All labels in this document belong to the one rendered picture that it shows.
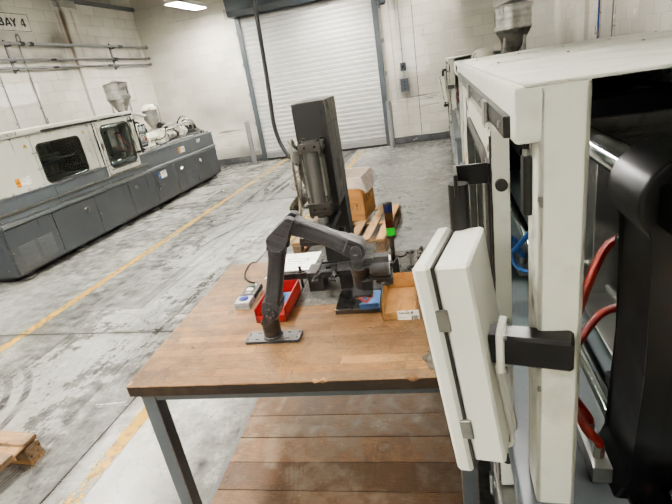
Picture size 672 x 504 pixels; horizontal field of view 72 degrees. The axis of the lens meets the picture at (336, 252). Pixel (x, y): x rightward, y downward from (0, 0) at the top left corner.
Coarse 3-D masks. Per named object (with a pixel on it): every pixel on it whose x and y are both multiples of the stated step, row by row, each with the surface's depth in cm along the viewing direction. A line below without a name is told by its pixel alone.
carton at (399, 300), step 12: (396, 276) 182; (408, 276) 182; (384, 288) 172; (396, 288) 184; (408, 288) 182; (384, 300) 168; (396, 300) 174; (408, 300) 173; (384, 312) 164; (396, 312) 161; (408, 312) 160
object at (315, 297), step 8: (408, 256) 213; (416, 256) 212; (408, 264) 205; (304, 280) 206; (336, 280) 201; (304, 288) 198; (328, 288) 194; (336, 288) 193; (304, 296) 191; (312, 296) 190; (320, 296) 189; (328, 296) 187; (336, 296) 186; (296, 304) 185; (304, 304) 184; (312, 304) 183; (320, 304) 182
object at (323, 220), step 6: (336, 210) 204; (318, 216) 184; (324, 216) 183; (336, 216) 192; (318, 222) 188; (324, 222) 185; (330, 222) 186; (336, 222) 191; (336, 228) 186; (342, 228) 189; (300, 240) 186; (306, 240) 185; (300, 246) 187
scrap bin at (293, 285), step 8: (288, 280) 194; (296, 280) 194; (288, 288) 196; (296, 288) 189; (296, 296) 188; (288, 304) 177; (256, 312) 174; (288, 312) 176; (256, 320) 175; (280, 320) 173
